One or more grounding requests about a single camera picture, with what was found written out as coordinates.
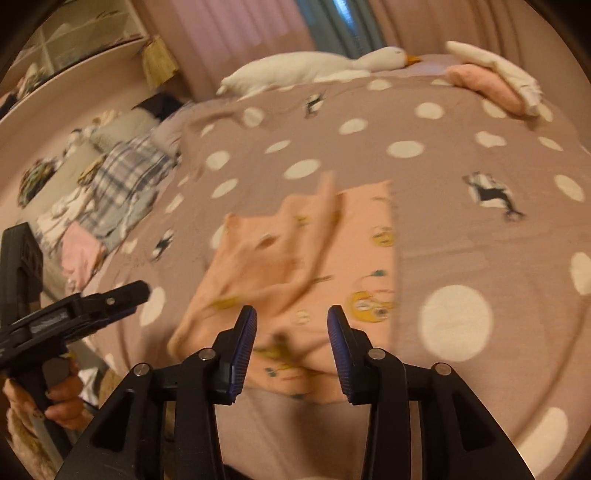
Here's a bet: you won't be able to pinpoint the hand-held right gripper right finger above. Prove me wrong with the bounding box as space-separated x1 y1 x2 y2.
327 305 536 480

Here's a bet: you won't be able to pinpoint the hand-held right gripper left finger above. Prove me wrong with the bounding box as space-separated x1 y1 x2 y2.
54 305 258 480

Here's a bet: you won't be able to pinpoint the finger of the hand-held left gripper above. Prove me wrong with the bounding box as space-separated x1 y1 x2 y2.
65 281 151 334

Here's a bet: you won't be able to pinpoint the pink duck print pants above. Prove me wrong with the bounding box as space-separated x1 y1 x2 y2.
167 172 399 406

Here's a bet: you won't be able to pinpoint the person's left hand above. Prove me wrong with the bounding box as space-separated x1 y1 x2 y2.
44 357 96 430

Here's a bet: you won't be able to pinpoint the crumpled pink cloth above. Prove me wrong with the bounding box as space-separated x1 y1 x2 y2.
61 222 109 291

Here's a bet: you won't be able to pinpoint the white patterned cloth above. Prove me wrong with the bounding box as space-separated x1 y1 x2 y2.
36 188 95 246

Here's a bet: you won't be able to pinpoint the grey plaid cloth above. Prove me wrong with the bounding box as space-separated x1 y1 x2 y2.
90 133 182 252

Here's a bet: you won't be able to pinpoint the green patterned cloth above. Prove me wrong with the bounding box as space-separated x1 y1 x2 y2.
17 158 59 208

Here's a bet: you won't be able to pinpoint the white pillow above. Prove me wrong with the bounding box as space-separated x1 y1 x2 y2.
90 108 160 151

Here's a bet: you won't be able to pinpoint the dark cloth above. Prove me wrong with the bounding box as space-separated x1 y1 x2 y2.
131 91 195 123

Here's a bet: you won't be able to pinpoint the mauve polka dot blanket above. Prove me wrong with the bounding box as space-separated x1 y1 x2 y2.
83 54 591 480

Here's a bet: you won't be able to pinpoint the yellow woven bag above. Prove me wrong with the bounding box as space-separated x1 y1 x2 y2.
141 36 181 86

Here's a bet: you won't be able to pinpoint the white shelf cabinet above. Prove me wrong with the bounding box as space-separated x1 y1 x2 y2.
0 0 152 121

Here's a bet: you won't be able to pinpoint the pink curtain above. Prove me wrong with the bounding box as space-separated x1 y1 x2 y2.
134 0 591 100

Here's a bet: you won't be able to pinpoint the white goose plush toy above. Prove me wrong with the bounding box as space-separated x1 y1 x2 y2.
216 46 422 100

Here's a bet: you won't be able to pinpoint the folded pink cloth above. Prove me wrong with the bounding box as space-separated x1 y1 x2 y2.
447 64 528 117

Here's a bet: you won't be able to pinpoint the blue curtain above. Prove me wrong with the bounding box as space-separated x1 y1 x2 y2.
318 0 386 61

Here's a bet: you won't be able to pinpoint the folded white cloth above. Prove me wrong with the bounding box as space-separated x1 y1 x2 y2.
444 41 542 117

